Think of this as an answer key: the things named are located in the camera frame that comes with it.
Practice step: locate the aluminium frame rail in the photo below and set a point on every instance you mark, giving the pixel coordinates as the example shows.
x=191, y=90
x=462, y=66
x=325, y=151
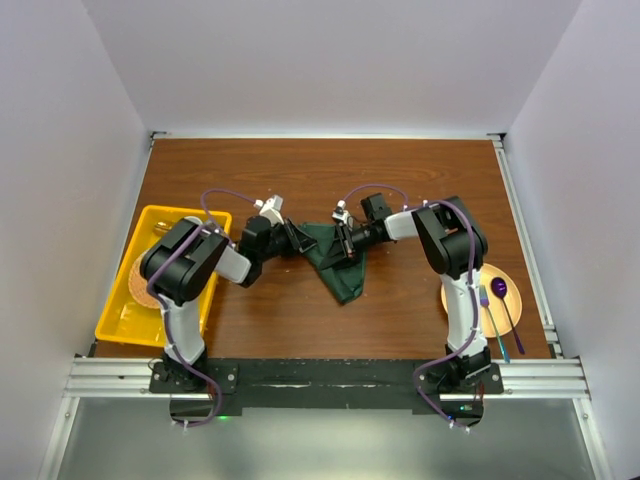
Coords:
x=90, y=377

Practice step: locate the yellow plastic tray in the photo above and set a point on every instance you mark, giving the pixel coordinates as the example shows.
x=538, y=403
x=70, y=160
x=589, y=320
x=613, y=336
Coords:
x=130, y=318

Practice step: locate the iridescent fork on plate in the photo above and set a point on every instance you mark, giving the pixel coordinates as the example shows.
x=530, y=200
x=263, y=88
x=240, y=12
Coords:
x=485, y=303

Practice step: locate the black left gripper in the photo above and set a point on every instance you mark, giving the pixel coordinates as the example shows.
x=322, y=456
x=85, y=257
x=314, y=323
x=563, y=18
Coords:
x=296, y=239

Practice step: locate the woven round coaster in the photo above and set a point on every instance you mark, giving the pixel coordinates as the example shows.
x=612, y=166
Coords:
x=137, y=286

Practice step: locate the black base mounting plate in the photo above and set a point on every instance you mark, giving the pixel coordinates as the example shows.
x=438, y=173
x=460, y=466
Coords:
x=348, y=384

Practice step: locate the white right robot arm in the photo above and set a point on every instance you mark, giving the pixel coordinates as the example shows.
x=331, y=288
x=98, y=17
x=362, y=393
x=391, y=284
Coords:
x=454, y=246

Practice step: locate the green cloth napkin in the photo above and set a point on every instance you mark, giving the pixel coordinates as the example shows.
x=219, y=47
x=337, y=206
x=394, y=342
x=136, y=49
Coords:
x=345, y=281

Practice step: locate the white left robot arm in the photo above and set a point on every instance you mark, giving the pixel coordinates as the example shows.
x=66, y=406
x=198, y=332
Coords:
x=178, y=268

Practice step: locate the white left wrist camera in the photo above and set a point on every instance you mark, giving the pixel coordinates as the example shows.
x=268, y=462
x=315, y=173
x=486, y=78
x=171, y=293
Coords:
x=270, y=209

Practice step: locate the white cup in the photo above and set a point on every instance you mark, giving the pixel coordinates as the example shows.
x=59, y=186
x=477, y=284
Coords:
x=194, y=220

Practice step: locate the purple spoon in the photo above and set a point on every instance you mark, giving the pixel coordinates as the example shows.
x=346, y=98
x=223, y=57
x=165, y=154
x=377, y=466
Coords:
x=499, y=288

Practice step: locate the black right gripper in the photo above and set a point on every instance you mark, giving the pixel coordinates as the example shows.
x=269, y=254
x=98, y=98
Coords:
x=344, y=251

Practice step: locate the round wooden plate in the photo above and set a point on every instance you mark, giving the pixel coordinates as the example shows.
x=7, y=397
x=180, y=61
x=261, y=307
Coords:
x=513, y=299

